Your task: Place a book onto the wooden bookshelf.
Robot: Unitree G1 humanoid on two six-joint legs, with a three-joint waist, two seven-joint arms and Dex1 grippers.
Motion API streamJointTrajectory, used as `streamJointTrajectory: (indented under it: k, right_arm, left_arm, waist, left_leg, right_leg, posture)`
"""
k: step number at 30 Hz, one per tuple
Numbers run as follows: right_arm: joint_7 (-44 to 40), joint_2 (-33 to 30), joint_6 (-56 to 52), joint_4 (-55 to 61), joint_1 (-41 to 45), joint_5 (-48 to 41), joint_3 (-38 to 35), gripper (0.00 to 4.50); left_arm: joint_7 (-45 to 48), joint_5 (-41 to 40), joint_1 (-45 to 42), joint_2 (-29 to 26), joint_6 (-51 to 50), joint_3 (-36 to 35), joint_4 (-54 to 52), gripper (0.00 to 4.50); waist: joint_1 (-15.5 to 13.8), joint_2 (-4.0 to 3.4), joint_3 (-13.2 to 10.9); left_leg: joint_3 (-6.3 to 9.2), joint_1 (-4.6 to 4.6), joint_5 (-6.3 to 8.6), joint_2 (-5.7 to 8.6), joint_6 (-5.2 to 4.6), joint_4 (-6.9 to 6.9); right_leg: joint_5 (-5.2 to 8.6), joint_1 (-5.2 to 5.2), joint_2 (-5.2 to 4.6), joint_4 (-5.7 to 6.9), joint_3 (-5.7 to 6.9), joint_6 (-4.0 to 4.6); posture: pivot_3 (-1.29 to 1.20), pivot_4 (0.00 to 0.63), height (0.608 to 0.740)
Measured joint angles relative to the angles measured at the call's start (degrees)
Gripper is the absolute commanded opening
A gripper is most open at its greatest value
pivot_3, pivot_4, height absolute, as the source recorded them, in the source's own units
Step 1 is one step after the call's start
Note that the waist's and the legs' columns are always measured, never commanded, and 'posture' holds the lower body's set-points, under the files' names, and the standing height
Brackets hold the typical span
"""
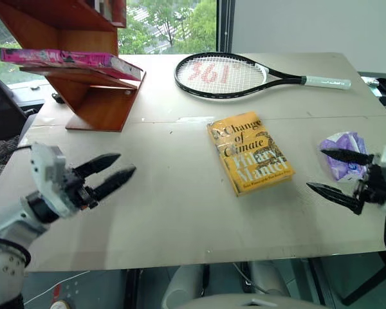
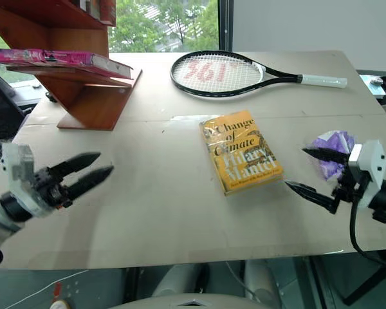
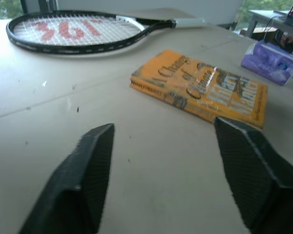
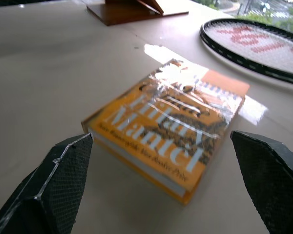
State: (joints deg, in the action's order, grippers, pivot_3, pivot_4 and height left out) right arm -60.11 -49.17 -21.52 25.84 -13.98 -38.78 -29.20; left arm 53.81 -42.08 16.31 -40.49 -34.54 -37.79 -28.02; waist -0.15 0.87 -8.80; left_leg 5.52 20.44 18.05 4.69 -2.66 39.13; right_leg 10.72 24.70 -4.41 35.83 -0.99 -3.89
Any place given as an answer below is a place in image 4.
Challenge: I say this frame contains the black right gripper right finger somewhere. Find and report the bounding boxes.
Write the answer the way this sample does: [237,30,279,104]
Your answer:
[230,130,293,234]

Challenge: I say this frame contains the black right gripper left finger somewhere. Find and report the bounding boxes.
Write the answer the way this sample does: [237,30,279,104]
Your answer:
[0,133,94,234]

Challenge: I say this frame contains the orange hardcover book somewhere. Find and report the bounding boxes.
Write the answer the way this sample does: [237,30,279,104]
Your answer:
[81,58,251,205]

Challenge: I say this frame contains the wooden bookshelf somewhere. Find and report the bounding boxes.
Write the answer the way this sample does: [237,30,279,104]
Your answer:
[86,0,189,26]

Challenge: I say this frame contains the black tennis racket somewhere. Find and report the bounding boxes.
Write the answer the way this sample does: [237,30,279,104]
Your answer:
[199,18,293,87]

